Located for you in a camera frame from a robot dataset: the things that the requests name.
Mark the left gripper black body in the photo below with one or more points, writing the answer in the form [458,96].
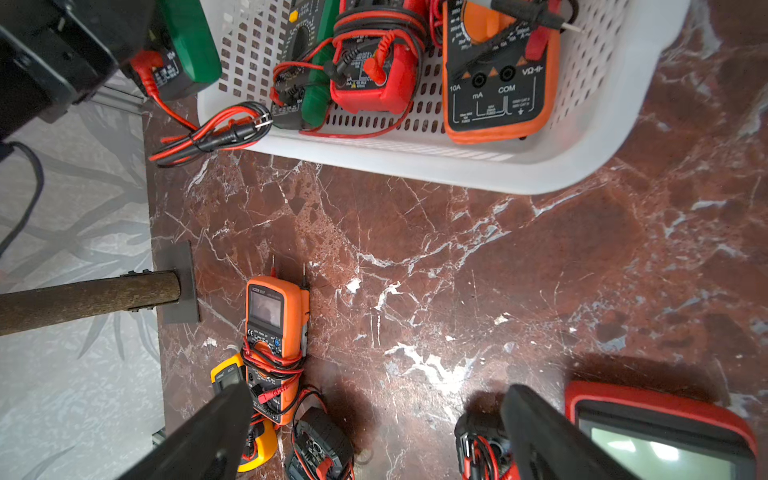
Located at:
[58,53]

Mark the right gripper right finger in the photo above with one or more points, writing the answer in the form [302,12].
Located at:
[545,445]

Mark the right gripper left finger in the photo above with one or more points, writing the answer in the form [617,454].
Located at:
[207,446]

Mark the green multimeter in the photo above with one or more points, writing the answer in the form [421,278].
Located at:
[179,33]
[300,93]

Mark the orange black multimeter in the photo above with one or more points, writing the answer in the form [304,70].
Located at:
[500,65]

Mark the small black red multimeter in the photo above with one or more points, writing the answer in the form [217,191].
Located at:
[483,448]

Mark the large red multimeter right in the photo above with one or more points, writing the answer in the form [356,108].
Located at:
[661,436]

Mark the small dark grey multimeter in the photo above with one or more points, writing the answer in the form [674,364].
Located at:
[320,449]

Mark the orange Victor multimeter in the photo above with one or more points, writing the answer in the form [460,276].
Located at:
[275,343]

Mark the white plastic perforated basket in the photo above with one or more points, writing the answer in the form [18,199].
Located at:
[605,72]

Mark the pink cherry blossom tree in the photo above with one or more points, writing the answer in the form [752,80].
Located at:
[39,308]

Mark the tree trunk base plate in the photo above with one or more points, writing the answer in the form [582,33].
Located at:
[177,258]

